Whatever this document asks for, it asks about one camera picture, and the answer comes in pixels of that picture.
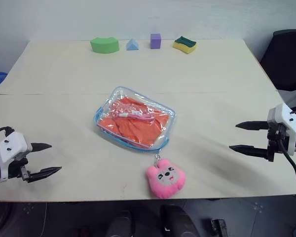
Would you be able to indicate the purple cube block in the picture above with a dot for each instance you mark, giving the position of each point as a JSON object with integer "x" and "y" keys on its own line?
{"x": 155, "y": 41}

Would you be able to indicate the black chair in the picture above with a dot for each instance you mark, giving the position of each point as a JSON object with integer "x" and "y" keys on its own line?
{"x": 286, "y": 64}

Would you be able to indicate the dark round floor base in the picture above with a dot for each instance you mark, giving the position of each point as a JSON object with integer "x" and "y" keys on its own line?
{"x": 12, "y": 219}

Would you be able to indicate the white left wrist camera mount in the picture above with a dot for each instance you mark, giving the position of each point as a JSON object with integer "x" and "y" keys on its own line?
{"x": 11, "y": 145}

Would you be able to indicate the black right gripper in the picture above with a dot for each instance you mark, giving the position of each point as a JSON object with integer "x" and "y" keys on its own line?
{"x": 277, "y": 140}

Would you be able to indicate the small dark rounded shape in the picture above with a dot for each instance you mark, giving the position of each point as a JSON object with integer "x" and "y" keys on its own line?
{"x": 119, "y": 223}

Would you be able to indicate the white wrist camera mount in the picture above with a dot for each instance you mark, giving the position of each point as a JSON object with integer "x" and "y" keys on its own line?
{"x": 283, "y": 116}
{"x": 11, "y": 145}

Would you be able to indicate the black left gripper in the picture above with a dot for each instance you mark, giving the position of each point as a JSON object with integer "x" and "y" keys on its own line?
{"x": 14, "y": 169}

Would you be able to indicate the orange cloth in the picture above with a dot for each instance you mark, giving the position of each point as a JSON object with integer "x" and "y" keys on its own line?
{"x": 135, "y": 129}

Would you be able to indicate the yellow green sponge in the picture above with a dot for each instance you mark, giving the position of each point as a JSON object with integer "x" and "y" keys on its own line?
{"x": 184, "y": 46}

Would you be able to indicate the green arch foam block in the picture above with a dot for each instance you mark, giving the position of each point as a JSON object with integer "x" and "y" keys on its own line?
{"x": 104, "y": 45}

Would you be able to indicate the light blue triangular block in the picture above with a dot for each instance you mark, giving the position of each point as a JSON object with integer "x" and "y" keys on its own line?
{"x": 132, "y": 45}

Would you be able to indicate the clear pouch with orange cloth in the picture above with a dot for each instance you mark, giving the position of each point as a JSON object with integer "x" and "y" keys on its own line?
{"x": 118, "y": 95}

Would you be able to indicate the large dark rounded shape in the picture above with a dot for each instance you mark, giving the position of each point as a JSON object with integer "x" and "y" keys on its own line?
{"x": 177, "y": 222}

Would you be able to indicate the black boxy floor object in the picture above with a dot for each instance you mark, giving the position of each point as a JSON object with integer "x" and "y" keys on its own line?
{"x": 219, "y": 227}

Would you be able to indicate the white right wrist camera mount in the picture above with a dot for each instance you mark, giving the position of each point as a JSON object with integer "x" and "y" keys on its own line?
{"x": 283, "y": 116}

